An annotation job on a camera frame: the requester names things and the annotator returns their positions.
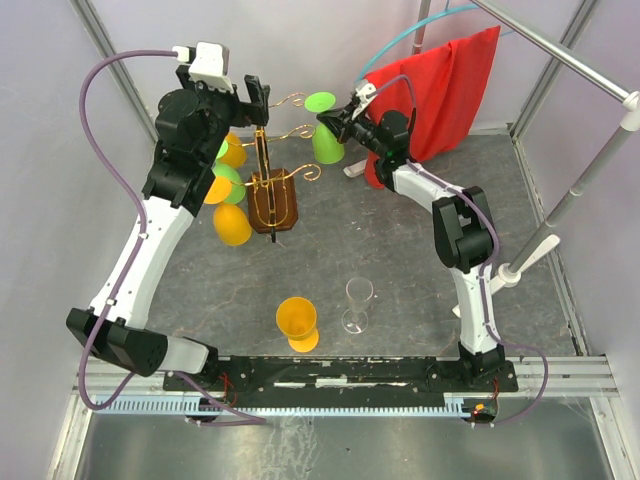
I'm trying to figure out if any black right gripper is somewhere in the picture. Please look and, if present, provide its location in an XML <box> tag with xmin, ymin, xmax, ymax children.
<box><xmin>316</xmin><ymin>102</ymin><xmax>384</xmax><ymax>158</ymax></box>

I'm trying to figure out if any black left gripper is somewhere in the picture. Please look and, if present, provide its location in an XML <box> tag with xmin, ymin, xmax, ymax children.
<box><xmin>179</xmin><ymin>65</ymin><xmax>271</xmax><ymax>165</ymax></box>

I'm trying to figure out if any green plastic goblet front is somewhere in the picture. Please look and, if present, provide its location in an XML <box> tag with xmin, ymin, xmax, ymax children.
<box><xmin>304</xmin><ymin>91</ymin><xmax>345</xmax><ymax>165</ymax></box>

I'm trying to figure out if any green plastic goblet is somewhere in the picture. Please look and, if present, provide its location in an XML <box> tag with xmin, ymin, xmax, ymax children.
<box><xmin>211</xmin><ymin>141</ymin><xmax>246</xmax><ymax>204</ymax></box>
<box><xmin>304</xmin><ymin>91</ymin><xmax>345</xmax><ymax>165</ymax></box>

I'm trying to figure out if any orange plastic goblet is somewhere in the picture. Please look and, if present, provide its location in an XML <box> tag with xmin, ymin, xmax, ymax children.
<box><xmin>276</xmin><ymin>297</ymin><xmax>319</xmax><ymax>353</ymax></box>
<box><xmin>204</xmin><ymin>176</ymin><xmax>251</xmax><ymax>246</ymax></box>
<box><xmin>218</xmin><ymin>132</ymin><xmax>247</xmax><ymax>169</ymax></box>

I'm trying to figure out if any gold wire glass rack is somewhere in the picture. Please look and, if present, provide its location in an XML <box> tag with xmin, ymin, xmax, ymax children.
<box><xmin>234</xmin><ymin>124</ymin><xmax>322</xmax><ymax>244</ymax></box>

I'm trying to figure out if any clear wine glass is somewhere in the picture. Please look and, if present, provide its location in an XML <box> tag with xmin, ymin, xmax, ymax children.
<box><xmin>342</xmin><ymin>277</ymin><xmax>374</xmax><ymax>335</ymax></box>

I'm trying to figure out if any orange plastic goblet front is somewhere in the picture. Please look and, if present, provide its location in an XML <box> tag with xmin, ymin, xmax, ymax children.
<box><xmin>276</xmin><ymin>297</ymin><xmax>319</xmax><ymax>353</ymax></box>

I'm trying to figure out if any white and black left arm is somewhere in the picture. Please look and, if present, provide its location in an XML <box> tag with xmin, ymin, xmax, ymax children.
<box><xmin>66</xmin><ymin>66</ymin><xmax>270</xmax><ymax>390</ymax></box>

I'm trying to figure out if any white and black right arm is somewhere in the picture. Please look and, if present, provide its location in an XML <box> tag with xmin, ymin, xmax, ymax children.
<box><xmin>316</xmin><ymin>106</ymin><xmax>505</xmax><ymax>391</ymax></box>

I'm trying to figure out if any white block behind rack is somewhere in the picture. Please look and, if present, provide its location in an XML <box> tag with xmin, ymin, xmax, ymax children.
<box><xmin>343</xmin><ymin>160</ymin><xmax>367</xmax><ymax>178</ymax></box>

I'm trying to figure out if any red cloth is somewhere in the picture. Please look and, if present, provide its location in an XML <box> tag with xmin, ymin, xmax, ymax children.
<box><xmin>366</xmin><ymin>26</ymin><xmax>501</xmax><ymax>163</ymax></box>

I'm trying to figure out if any white plastic strip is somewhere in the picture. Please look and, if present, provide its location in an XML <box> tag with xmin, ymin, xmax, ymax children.
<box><xmin>450</xmin><ymin>265</ymin><xmax>504</xmax><ymax>320</ymax></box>

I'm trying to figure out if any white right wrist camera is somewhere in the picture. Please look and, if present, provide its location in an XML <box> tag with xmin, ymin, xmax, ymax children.
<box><xmin>350</xmin><ymin>79</ymin><xmax>377</xmax><ymax>120</ymax></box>

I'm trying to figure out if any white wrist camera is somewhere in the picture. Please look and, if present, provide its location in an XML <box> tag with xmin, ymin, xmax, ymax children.
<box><xmin>350</xmin><ymin>79</ymin><xmax>377</xmax><ymax>120</ymax></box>
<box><xmin>172</xmin><ymin>42</ymin><xmax>234</xmax><ymax>93</ymax></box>

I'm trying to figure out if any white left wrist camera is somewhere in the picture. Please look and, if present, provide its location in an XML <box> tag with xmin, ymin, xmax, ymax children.
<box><xmin>172</xmin><ymin>42</ymin><xmax>234</xmax><ymax>93</ymax></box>

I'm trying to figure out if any teal hose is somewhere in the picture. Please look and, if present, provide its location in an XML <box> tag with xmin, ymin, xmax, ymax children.
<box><xmin>353</xmin><ymin>0</ymin><xmax>516</xmax><ymax>90</ymax></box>

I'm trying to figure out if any silver metal pole frame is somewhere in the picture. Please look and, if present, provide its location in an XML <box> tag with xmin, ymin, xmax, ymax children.
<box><xmin>469</xmin><ymin>0</ymin><xmax>640</xmax><ymax>281</ymax></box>

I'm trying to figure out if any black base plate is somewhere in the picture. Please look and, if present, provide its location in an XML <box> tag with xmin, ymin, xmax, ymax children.
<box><xmin>192</xmin><ymin>356</ymin><xmax>518</xmax><ymax>410</ymax></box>

